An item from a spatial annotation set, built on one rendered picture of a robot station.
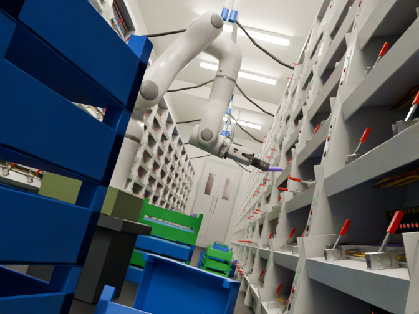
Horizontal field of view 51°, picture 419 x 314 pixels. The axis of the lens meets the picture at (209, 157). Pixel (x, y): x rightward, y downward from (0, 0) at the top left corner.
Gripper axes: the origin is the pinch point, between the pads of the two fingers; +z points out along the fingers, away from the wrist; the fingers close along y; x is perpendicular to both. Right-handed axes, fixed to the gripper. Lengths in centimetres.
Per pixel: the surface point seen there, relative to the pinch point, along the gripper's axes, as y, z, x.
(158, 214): 45, -36, 35
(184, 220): 48, -24, 32
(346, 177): -82, 15, 11
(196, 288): -36, -4, 49
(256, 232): 147, 18, 17
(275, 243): 7.0, 16.9, 25.5
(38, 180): 75, -111, 46
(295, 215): 7.2, 19.7, 11.7
